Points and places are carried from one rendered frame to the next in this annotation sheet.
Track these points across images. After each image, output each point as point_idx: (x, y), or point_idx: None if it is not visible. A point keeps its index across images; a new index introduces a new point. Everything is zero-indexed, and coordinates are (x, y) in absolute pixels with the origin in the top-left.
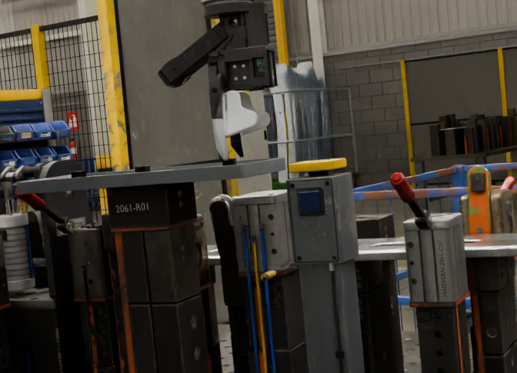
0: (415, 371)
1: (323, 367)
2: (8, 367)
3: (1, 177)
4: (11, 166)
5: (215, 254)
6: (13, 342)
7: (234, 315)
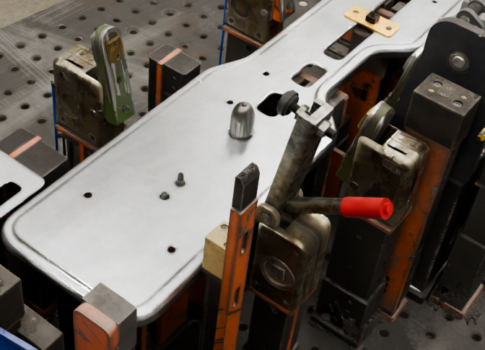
0: None
1: None
2: (459, 216)
3: (483, 28)
4: (470, 9)
5: None
6: (471, 190)
7: None
